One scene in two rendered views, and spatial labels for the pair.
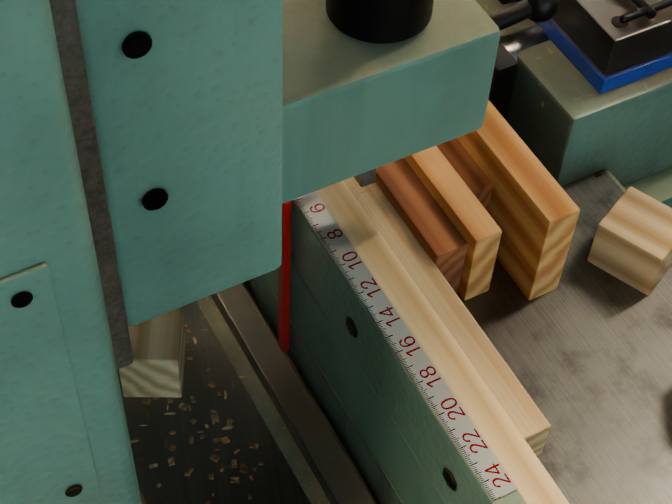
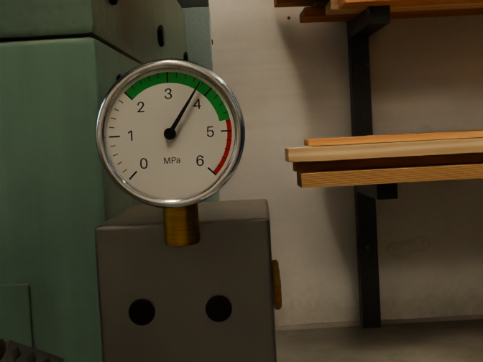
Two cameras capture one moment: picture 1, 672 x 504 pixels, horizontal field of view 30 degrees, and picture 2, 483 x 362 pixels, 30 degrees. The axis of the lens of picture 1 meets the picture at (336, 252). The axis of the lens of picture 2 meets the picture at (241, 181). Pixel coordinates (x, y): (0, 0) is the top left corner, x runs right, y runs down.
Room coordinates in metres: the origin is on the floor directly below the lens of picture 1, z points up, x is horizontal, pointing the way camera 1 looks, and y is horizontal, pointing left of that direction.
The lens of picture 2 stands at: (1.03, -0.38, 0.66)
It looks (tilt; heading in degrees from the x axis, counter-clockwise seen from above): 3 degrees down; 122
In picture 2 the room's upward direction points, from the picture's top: 3 degrees counter-clockwise
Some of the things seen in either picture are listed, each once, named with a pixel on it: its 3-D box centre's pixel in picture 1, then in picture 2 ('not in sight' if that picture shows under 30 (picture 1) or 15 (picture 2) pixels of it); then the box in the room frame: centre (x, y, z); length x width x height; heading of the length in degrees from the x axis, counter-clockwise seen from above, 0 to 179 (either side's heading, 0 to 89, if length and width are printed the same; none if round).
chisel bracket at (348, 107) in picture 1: (336, 88); not in sight; (0.45, 0.00, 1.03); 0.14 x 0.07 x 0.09; 121
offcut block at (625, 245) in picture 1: (639, 240); not in sight; (0.46, -0.17, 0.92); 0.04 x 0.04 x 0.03; 56
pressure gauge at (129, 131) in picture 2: not in sight; (175, 154); (0.79, -0.06, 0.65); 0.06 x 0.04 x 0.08; 31
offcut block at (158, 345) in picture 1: (152, 351); not in sight; (0.42, 0.11, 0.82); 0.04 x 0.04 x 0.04; 3
